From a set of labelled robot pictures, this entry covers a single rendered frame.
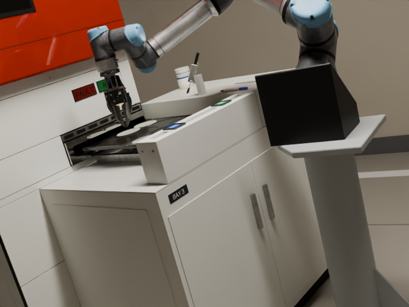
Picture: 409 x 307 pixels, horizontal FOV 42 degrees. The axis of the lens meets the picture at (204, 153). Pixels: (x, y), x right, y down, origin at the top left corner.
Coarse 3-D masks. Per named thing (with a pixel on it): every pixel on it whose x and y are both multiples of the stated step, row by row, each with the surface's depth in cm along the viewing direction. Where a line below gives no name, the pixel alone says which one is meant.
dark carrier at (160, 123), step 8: (152, 120) 233; (160, 120) 228; (168, 120) 224; (176, 120) 219; (128, 128) 229; (144, 128) 220; (152, 128) 216; (160, 128) 212; (112, 136) 220; (120, 136) 216; (128, 136) 211; (136, 136) 208; (96, 144) 213; (104, 144) 209; (112, 144) 205; (120, 144) 201; (128, 144) 197
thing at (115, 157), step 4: (128, 152) 207; (132, 152) 206; (136, 152) 204; (96, 156) 218; (100, 156) 216; (104, 156) 215; (108, 156) 213; (112, 156) 212; (116, 156) 210; (120, 156) 208; (124, 156) 207; (128, 156) 205; (132, 156) 204; (136, 156) 202; (100, 160) 217; (104, 160) 216; (108, 160) 214; (112, 160) 213; (116, 160) 211; (120, 160) 209; (124, 160) 208; (128, 160) 206; (132, 160) 205; (136, 160) 203; (140, 160) 202
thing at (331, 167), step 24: (360, 120) 179; (384, 120) 176; (312, 144) 166; (336, 144) 160; (360, 144) 154; (312, 168) 172; (336, 168) 169; (312, 192) 178; (336, 192) 171; (360, 192) 175; (336, 216) 173; (360, 216) 175; (336, 240) 176; (360, 240) 176; (336, 264) 180; (360, 264) 177; (336, 288) 184; (360, 288) 179; (384, 288) 181
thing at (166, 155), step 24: (240, 96) 198; (192, 120) 178; (216, 120) 183; (240, 120) 194; (144, 144) 165; (168, 144) 165; (192, 144) 174; (216, 144) 183; (144, 168) 169; (168, 168) 165; (192, 168) 174
